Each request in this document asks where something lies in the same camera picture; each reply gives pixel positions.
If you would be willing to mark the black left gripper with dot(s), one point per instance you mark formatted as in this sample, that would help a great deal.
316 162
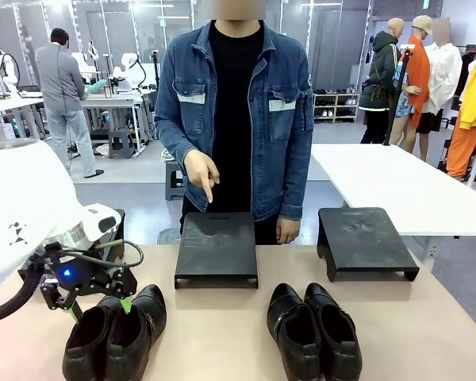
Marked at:
73 274

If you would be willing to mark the black leather buckle shoe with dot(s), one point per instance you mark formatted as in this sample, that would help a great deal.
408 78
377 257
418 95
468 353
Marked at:
335 333
295 337

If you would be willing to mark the person's right forearm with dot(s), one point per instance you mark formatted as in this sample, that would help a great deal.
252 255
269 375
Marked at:
172 139

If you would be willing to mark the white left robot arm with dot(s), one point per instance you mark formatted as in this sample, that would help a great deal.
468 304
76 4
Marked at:
24 190

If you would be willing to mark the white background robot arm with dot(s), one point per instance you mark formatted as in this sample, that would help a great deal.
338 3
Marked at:
133 75
79 59
8 67

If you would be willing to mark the person's left forearm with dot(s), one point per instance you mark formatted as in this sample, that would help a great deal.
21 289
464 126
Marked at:
295 182

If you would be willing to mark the black metal shoe stand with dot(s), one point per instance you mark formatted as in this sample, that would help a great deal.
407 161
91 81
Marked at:
216 246
365 242
117 250

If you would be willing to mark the person's right hand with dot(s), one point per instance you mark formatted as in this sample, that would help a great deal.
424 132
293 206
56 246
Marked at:
198 166

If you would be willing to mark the person's left hand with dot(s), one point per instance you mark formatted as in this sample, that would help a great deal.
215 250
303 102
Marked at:
287 230

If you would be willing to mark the grey step stool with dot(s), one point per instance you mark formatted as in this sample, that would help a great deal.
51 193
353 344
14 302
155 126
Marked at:
172 178

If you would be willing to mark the dark grey plastic stool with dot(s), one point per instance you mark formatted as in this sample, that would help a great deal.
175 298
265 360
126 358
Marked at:
121 141

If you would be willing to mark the white workbench table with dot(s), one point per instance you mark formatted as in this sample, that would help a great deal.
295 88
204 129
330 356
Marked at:
8 104
115 101

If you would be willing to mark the green ribbed object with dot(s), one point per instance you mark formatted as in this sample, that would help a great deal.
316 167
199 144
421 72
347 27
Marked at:
96 86

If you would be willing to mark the black t-shirt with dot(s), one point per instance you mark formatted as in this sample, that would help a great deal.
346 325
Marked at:
234 119

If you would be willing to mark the blue denim jacket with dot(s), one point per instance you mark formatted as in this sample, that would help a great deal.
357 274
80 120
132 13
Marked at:
289 119

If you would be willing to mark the wooden shoe rack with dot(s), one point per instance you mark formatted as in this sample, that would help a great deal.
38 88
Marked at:
335 107

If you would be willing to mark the large white table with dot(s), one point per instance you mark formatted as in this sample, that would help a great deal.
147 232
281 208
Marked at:
400 182

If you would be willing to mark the mannequin in dark green jacket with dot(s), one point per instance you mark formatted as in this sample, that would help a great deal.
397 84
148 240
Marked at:
381 79

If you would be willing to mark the mannequin in orange cape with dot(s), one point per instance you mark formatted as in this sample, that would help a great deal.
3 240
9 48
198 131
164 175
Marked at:
416 75

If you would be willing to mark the figure in white shirt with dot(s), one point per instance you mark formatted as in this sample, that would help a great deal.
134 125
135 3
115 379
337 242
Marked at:
444 79

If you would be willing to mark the black camera pole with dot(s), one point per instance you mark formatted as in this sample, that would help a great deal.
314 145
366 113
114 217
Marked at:
156 71

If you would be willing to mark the black tripod with camera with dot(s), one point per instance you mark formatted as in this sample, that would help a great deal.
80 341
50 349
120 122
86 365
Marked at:
396 91

